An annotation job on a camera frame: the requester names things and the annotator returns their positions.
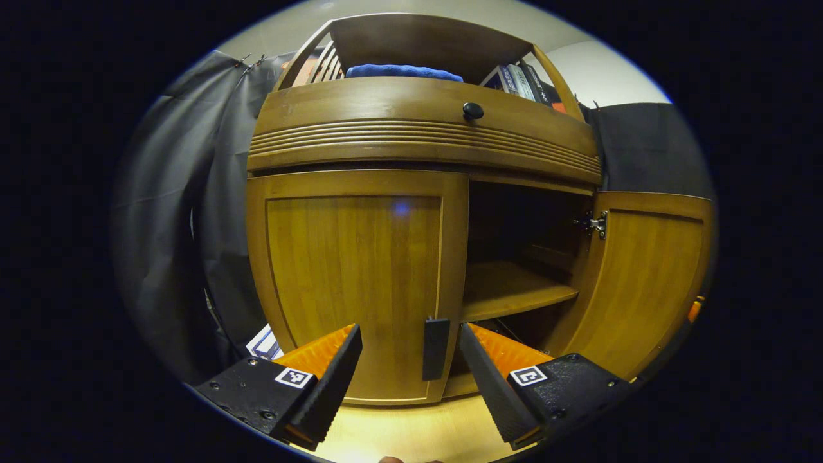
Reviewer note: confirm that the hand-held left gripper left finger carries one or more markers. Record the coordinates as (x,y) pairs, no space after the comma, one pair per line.
(334,384)

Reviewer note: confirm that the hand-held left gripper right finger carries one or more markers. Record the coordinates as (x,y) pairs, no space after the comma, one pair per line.
(488,391)

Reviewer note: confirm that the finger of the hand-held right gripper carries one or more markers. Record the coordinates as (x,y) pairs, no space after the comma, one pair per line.
(696,308)

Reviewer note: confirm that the wooden shoe cabinet door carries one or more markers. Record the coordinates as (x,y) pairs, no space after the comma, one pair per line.
(643,283)
(353,270)

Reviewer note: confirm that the wooden double-door shoe cabinet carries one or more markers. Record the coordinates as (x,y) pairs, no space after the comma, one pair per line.
(418,38)

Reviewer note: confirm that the wooden inner cabinet shelf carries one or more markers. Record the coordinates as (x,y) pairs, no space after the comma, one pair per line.
(508,289)

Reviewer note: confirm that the metal door hinge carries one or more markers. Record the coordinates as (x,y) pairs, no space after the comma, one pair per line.
(598,224)

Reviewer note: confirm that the white standing book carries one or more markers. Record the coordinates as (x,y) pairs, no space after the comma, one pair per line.
(258,341)

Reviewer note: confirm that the black backdrop cloth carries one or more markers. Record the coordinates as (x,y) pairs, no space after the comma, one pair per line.
(173,225)

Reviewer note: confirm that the black spine book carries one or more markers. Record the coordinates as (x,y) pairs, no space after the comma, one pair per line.
(539,80)

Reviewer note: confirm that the black round drawer knob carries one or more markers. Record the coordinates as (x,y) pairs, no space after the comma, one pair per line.
(473,110)

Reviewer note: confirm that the white spine book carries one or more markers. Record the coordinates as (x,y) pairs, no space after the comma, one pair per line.
(522,82)

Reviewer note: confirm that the book with dark picture cover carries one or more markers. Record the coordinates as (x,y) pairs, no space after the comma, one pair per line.
(498,78)

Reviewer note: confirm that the blue folded towel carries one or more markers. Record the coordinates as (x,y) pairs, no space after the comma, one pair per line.
(398,71)

